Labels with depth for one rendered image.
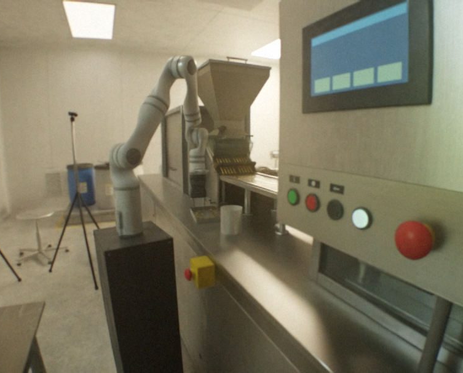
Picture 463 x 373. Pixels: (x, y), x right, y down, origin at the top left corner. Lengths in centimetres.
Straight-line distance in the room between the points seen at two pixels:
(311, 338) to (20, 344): 63
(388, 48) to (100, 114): 481
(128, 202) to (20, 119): 429
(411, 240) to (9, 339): 81
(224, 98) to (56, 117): 389
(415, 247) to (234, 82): 128
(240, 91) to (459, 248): 131
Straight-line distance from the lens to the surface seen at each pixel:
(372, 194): 36
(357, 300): 63
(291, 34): 51
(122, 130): 498
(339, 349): 53
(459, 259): 32
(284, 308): 61
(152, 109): 101
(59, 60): 519
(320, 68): 43
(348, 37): 40
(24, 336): 81
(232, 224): 99
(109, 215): 410
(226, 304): 83
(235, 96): 149
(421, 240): 31
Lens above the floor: 114
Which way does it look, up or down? 10 degrees down
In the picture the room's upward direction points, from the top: straight up
